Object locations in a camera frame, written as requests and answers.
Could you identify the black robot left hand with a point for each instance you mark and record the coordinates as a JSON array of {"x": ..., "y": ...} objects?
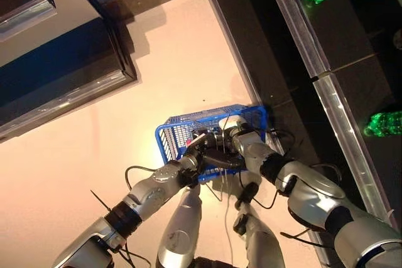
[{"x": 220, "y": 158}]

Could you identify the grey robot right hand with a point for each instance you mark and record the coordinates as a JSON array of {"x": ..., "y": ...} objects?
[{"x": 220, "y": 142}]

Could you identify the blue plastic shopping basket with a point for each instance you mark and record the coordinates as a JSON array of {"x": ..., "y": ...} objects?
[{"x": 169, "y": 142}]

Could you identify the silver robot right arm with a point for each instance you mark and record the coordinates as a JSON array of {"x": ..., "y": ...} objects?
[{"x": 314, "y": 192}]

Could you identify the silver robot left leg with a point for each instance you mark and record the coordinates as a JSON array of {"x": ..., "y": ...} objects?
[{"x": 179, "y": 233}]

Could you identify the silver robot leg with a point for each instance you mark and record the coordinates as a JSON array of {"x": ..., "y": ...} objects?
[
  {"x": 264, "y": 246},
  {"x": 179, "y": 233}
]

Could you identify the silver robot right leg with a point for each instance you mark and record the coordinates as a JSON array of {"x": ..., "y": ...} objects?
[{"x": 264, "y": 246}]

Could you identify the dark cabinet silver trim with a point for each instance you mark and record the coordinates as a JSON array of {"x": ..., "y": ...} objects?
[{"x": 56, "y": 70}]

